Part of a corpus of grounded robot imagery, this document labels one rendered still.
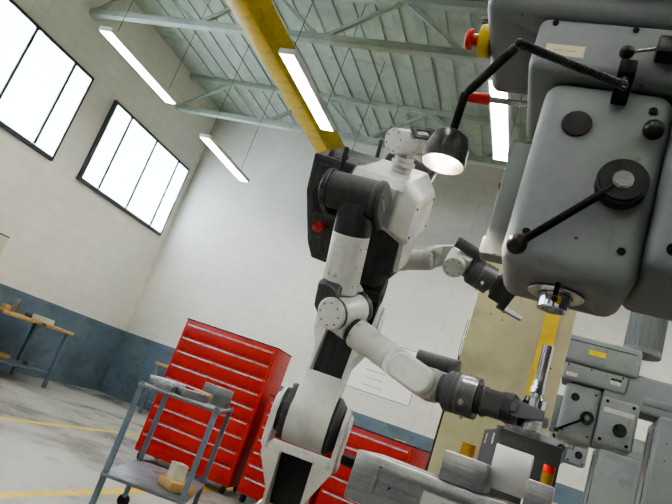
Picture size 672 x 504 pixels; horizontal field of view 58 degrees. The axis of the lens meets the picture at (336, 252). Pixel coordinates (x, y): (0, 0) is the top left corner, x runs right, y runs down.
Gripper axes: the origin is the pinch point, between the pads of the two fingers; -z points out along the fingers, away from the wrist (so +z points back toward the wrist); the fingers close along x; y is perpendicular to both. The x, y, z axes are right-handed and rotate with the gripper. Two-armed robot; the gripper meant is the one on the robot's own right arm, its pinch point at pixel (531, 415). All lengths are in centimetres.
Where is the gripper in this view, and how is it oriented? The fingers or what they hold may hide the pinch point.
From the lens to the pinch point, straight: 131.9
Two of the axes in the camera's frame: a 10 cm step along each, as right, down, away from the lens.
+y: -3.3, 9.1, -2.5
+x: 3.8, 3.7, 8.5
